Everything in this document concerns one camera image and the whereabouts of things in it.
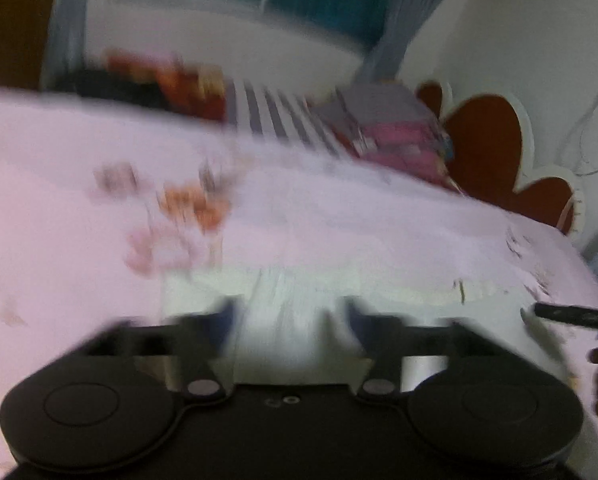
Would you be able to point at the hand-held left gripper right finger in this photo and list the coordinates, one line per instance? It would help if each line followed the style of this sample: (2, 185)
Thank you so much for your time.
(354, 317)

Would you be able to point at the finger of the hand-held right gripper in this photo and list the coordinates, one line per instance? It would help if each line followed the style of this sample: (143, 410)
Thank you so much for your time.
(574, 314)

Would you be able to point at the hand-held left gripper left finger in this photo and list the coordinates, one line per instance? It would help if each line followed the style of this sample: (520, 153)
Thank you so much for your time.
(226, 317)

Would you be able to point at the white knit sweater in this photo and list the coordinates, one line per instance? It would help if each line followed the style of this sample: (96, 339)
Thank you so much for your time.
(289, 330)

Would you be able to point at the stack of folded clothes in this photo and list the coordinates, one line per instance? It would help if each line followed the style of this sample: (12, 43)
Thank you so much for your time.
(394, 140)

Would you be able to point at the white and red headboard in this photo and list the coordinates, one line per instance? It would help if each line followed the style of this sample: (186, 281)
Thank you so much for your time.
(484, 145)

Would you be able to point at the pink floral bedsheet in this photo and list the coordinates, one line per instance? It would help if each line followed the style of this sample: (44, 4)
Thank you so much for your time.
(54, 210)

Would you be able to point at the striped cloth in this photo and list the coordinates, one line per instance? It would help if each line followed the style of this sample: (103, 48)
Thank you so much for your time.
(274, 110)

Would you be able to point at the dark cloth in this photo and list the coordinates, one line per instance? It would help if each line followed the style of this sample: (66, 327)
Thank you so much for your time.
(114, 90)

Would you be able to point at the grey curtain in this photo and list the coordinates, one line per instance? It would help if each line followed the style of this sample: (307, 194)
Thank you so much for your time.
(66, 25)
(414, 10)

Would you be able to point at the brown wooden wardrobe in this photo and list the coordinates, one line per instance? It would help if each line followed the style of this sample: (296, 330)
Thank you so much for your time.
(9, 20)

